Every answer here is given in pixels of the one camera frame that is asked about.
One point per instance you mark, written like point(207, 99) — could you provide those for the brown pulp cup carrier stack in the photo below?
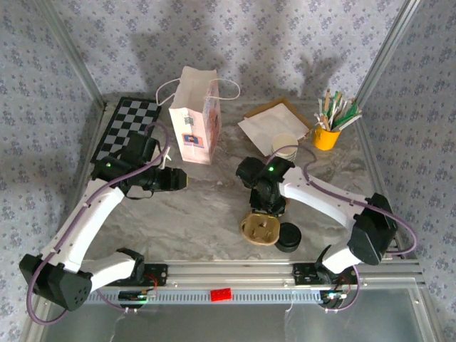
point(258, 231)

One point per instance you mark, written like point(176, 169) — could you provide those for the white paper carry bag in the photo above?
point(192, 124)

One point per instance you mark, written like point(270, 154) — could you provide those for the white paper napkin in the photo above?
point(254, 133)

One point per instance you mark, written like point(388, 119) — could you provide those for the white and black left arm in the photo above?
point(92, 213)

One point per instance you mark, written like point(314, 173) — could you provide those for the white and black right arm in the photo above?
point(320, 199)

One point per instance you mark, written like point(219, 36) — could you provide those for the black cup lid stack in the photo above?
point(288, 237)

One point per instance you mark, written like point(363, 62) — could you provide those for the stack of black paper cups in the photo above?
point(285, 142)

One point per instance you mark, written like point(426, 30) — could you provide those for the black and grey checkerboard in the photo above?
point(132, 114)

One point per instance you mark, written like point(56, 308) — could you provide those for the white napkin pile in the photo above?
point(281, 121)

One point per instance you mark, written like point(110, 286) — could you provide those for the yellow holder cup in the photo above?
point(326, 140)

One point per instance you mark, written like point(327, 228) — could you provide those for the long aluminium base beam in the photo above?
point(231, 270)

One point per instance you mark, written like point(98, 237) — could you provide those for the white wrapped straw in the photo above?
point(320, 107)
point(351, 121)
point(320, 119)

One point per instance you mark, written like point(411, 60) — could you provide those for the red toy brick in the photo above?
point(221, 295)

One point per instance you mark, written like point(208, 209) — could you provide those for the small circuit board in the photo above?
point(335, 296)
point(137, 295)

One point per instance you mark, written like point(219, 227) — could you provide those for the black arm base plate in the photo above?
point(303, 274)
point(156, 274)

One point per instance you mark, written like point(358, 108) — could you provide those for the aluminium back rail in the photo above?
point(249, 96)

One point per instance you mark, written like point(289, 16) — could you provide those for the aluminium side rail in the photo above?
point(370, 160)

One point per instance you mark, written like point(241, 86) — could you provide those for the aluminium frame post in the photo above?
point(74, 53)
point(388, 53)

